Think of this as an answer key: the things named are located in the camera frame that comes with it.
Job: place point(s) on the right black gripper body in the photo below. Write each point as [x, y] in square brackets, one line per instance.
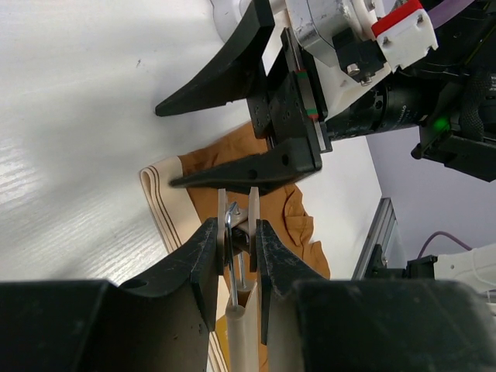
[449, 95]

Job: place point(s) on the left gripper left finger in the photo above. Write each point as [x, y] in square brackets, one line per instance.
[160, 320]

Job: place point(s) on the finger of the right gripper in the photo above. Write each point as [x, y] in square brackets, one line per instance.
[230, 75]
[287, 163]

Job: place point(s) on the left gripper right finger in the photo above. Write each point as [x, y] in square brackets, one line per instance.
[309, 323]

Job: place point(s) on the wooden clip hanger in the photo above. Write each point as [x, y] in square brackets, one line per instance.
[236, 244]

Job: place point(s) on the white metal clothes rack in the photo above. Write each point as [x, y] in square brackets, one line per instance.
[227, 15]

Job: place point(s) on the aluminium mounting rail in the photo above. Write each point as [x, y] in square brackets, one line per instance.
[373, 255]

